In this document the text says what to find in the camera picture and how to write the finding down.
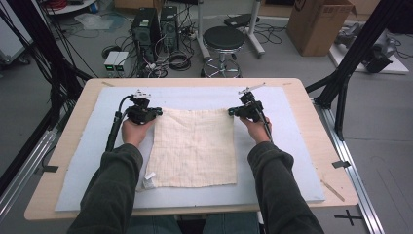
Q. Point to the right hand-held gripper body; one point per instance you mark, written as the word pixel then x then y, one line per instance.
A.
pixel 251 110

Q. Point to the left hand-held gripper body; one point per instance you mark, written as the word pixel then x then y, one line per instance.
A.
pixel 139 112

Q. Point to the cream cloth with white label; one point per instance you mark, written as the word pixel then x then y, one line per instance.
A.
pixel 195 146

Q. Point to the person's left hand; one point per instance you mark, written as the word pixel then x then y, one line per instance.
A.
pixel 134 133

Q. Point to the person's right hand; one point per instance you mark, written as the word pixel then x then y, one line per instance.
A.
pixel 259 131

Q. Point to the pale blue foam mat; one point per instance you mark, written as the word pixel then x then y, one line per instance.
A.
pixel 195 97

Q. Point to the white power supply box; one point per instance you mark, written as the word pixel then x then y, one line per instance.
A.
pixel 110 60
pixel 122 61

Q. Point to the light wooden table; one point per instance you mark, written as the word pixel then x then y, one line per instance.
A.
pixel 315 130

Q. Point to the black round stool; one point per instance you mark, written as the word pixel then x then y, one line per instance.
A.
pixel 224 37

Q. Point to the white metal stand leg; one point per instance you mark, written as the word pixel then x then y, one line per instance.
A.
pixel 255 35
pixel 203 39

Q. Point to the wide black computer tower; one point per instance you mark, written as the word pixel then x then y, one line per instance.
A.
pixel 144 29

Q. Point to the narrow black computer tower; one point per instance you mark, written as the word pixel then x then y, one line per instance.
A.
pixel 169 26

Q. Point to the flat black device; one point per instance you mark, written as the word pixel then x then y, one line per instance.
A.
pixel 240 20

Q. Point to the clear plastic sheet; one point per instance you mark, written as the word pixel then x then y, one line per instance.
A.
pixel 94 22

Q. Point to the brown cardboard box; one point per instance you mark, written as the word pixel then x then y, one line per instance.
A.
pixel 315 29

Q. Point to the black tape marker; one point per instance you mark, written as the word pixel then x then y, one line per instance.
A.
pixel 50 168
pixel 341 164

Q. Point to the person's right leg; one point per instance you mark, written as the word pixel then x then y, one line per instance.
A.
pixel 230 224

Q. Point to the person's leg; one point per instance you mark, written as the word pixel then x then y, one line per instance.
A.
pixel 156 226
pixel 230 224

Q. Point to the person's left leg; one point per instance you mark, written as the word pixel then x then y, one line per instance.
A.
pixel 156 226

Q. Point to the thin wooden strip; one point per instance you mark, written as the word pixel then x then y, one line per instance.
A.
pixel 332 190

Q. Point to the white round table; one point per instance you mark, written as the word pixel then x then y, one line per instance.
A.
pixel 78 6

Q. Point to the black machine on board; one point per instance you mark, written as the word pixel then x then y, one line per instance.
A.
pixel 376 60

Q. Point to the black tape cross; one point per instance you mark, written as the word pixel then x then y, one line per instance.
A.
pixel 348 217

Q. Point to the white floor board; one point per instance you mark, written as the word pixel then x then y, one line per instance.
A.
pixel 399 66

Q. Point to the aluminium floor rail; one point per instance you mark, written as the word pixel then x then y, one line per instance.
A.
pixel 350 169
pixel 26 169

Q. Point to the black metal frame stand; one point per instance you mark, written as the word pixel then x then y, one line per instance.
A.
pixel 357 42

